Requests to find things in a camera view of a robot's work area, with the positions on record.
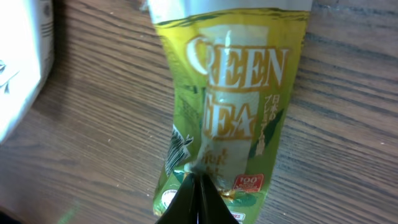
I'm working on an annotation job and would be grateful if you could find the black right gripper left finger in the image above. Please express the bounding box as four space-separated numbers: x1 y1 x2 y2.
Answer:
155 174 198 224

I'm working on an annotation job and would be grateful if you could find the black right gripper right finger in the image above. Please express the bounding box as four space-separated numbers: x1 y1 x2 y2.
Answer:
198 175 239 224

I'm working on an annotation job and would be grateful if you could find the green tea drink carton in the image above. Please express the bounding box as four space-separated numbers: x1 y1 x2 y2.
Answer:
147 0 312 223

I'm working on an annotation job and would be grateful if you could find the white tube with gold cap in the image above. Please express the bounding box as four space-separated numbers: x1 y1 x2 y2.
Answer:
1 0 54 144

